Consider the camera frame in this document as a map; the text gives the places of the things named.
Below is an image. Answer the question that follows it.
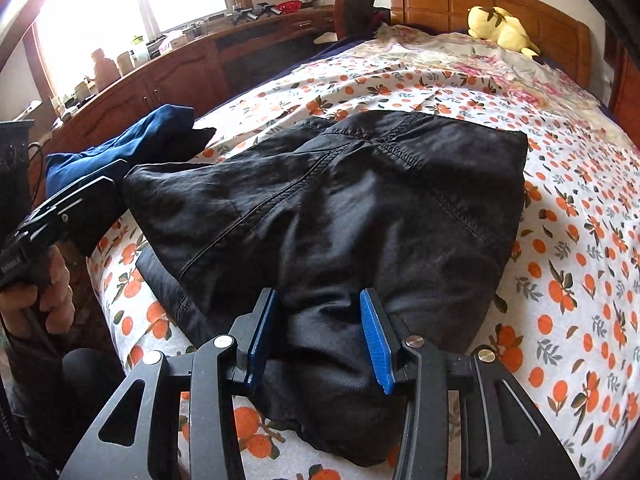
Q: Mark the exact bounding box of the orange print bed sheet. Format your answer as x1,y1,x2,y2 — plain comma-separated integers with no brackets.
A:
87,57,640,480

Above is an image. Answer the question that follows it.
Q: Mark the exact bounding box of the wooden chair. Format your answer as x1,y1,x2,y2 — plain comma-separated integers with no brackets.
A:
334,0,391,41

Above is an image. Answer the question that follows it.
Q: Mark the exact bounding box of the yellow plush toy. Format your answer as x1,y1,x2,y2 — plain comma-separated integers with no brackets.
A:
467,6,542,56

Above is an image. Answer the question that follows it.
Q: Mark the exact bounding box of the wooden wardrobe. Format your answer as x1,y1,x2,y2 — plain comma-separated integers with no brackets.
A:
605,25,640,133

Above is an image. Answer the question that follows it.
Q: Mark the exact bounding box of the black jacket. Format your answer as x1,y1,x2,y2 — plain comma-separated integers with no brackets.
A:
122,110,530,468

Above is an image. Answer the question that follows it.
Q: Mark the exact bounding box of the person's left forearm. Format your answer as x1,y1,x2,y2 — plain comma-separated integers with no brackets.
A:
0,320,68,466

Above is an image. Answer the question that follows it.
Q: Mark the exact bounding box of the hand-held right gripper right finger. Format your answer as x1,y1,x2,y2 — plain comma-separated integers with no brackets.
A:
360,287,581,480

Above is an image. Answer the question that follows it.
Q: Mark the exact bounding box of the brown jar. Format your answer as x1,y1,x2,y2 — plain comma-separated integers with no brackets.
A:
91,49,122,92

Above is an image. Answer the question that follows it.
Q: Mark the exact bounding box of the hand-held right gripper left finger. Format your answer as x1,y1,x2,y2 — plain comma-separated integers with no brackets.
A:
60,287,278,480

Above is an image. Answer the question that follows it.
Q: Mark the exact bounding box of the wooden headboard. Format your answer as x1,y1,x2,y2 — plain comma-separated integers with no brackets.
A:
390,0,593,88

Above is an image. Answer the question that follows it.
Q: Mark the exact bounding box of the black cloth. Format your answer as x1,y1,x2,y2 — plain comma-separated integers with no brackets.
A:
150,127,217,165

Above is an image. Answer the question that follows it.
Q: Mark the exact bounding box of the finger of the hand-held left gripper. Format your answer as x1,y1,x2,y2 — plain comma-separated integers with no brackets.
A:
46,159,131,213
64,191,128,257

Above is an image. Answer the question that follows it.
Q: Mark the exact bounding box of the blue cloth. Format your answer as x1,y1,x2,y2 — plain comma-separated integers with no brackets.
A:
45,104,198,197

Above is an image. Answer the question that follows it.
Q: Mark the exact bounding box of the wooden desk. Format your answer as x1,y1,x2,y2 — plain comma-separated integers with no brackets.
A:
30,5,336,161

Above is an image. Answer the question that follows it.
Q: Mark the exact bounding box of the window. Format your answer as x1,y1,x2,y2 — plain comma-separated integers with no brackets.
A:
35,0,251,101

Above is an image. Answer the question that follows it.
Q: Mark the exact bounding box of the person's left hand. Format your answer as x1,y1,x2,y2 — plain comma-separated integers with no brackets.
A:
0,247,76,335

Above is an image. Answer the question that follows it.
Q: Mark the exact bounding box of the navy bed cover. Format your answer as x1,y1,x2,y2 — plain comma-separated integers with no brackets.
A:
295,34,382,63

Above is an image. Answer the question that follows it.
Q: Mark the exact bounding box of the floral blanket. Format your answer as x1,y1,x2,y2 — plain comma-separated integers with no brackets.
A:
375,22,608,128

